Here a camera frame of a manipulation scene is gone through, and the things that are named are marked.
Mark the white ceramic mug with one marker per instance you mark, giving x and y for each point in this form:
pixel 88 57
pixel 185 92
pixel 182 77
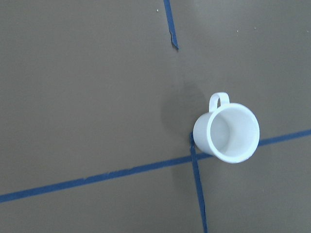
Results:
pixel 228 131

